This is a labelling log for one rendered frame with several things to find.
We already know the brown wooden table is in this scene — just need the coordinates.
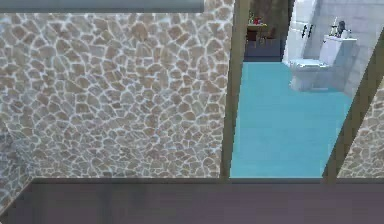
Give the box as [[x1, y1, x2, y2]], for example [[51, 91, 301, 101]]
[[246, 23, 268, 48]]

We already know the brown wooden chair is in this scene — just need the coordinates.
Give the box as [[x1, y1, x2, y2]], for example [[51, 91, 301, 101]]
[[258, 27, 278, 48]]

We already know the pale candle stick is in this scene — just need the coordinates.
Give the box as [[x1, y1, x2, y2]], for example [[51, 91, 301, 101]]
[[329, 16, 338, 36]]

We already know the black door handle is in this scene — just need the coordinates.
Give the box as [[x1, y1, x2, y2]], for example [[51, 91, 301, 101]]
[[301, 23, 314, 39]]

